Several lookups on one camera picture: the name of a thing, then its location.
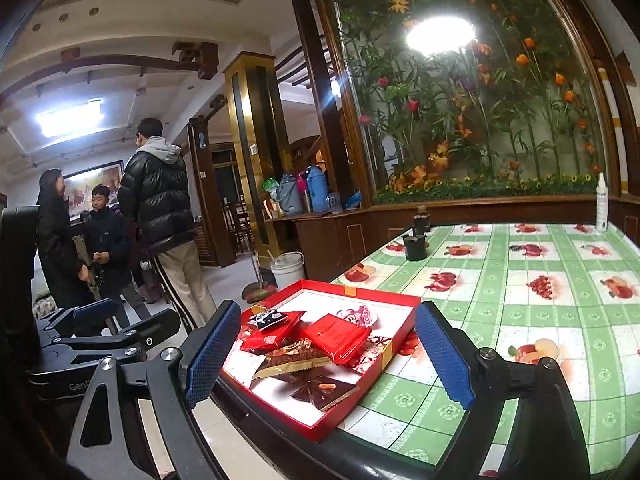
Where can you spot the white red patterned packet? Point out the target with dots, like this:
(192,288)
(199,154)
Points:
(374,352)

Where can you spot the red white gift box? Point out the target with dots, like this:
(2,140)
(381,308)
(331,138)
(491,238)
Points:
(285,407)

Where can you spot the framed wall painting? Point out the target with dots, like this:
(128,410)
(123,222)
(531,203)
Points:
(90,182)

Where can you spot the white plastic bucket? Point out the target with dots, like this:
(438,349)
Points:
(288,271)

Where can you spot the blue plastic bowl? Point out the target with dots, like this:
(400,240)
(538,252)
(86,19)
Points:
(355,201)

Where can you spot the large black container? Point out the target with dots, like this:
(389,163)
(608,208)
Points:
(415,247)

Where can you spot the small black container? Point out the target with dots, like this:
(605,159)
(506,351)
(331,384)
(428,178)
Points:
(421,221)

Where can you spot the red snack packet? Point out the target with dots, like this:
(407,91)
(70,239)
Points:
(275,339)
(335,340)

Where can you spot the white spray bottle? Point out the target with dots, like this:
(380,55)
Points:
(601,205)

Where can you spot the white packet red rings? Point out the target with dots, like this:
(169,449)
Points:
(357,315)

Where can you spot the grey blue thermos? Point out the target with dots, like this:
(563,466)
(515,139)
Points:
(291,196)

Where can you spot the wooden cabinet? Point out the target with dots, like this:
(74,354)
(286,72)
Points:
(340,240)

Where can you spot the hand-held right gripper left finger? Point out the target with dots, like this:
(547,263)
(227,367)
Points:
(215,355)

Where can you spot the golden pillar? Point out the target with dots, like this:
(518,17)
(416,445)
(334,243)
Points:
(250,160)

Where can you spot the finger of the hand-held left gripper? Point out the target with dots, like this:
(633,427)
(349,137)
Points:
(150,327)
(95,311)

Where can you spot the black snack packet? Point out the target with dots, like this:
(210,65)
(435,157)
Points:
(267,317)

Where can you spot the glass flower display panel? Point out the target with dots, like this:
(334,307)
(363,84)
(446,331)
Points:
(475,110)

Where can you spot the ceiling light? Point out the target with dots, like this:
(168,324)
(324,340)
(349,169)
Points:
(70,119)

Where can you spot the floor mop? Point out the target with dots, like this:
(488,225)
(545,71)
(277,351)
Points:
(259,291)

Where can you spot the wooden chair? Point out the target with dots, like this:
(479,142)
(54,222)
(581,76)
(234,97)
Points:
(240,225)

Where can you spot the green bag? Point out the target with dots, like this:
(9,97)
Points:
(272,189)

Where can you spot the dark chocolate snack packet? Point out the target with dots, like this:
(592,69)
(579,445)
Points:
(325,390)

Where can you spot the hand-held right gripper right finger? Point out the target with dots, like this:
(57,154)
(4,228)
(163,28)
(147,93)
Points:
(442,360)

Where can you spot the dark red cookie packet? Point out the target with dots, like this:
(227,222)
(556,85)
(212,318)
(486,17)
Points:
(290,360)

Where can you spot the green floral tablecloth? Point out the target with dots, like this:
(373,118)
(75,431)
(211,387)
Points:
(550,320)

